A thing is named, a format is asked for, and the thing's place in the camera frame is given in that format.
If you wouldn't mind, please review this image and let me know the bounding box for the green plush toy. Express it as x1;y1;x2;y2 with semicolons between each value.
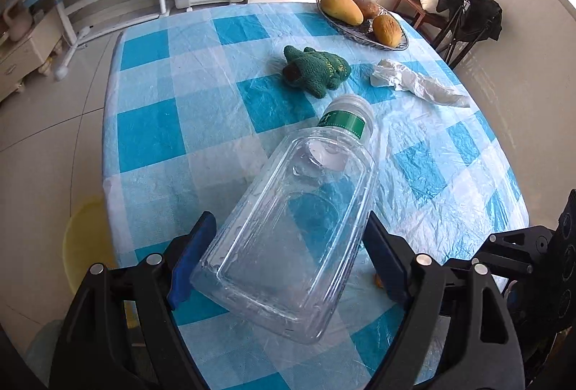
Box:
282;45;352;98

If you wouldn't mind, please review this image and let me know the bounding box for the pale blue container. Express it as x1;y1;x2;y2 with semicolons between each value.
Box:
24;320;64;386

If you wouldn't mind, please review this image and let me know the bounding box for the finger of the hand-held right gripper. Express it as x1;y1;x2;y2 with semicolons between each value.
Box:
486;226;556;256
443;254;534;283

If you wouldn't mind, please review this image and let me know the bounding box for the black bag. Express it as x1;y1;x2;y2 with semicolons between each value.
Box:
434;0;503;69

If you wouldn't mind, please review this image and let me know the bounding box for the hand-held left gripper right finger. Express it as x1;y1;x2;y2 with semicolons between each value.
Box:
362;211;526;390

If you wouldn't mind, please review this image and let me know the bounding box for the blue checked tablecloth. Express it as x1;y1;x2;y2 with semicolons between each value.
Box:
103;1;529;390

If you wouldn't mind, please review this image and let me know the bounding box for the pink kettlebell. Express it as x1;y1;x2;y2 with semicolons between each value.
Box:
2;0;32;42

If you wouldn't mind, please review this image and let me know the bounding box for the large yellow mango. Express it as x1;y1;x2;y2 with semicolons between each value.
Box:
319;0;364;26

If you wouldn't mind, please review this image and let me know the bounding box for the fruit basket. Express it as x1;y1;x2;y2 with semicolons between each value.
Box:
315;0;410;52

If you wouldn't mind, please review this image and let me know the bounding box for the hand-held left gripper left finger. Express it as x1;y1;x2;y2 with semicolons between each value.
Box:
49;211;217;390

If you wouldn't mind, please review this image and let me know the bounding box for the small yellow mango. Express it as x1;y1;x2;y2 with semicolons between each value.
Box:
373;14;403;47

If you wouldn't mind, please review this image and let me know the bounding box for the clear plastic bottle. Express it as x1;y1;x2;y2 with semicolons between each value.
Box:
190;94;379;345

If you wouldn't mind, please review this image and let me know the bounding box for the crumpled white tissue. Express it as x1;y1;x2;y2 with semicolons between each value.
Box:
370;59;471;108

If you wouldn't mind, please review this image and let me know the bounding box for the white low cabinet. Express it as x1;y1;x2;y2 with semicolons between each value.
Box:
0;10;64;103

